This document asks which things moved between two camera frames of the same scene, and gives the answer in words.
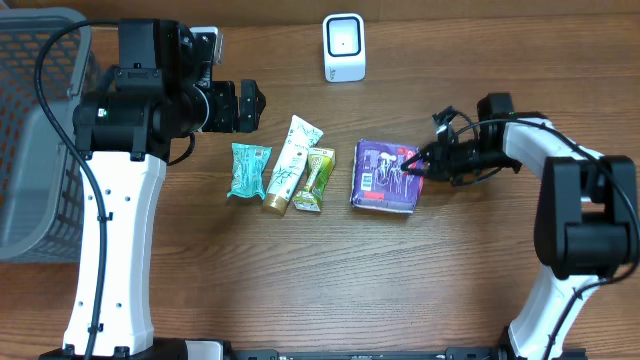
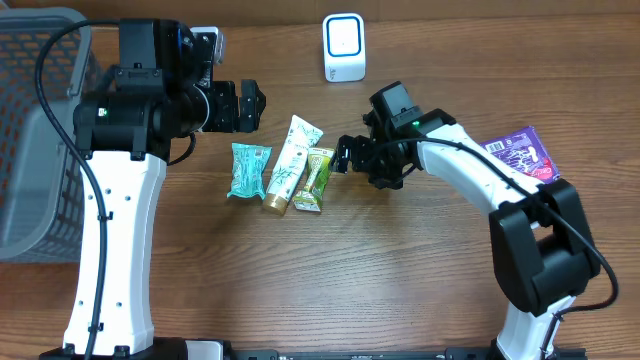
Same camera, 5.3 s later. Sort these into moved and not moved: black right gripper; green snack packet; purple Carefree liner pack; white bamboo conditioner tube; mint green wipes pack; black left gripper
Moved: purple Carefree liner pack; black right gripper
Not moved: black left gripper; white bamboo conditioner tube; mint green wipes pack; green snack packet
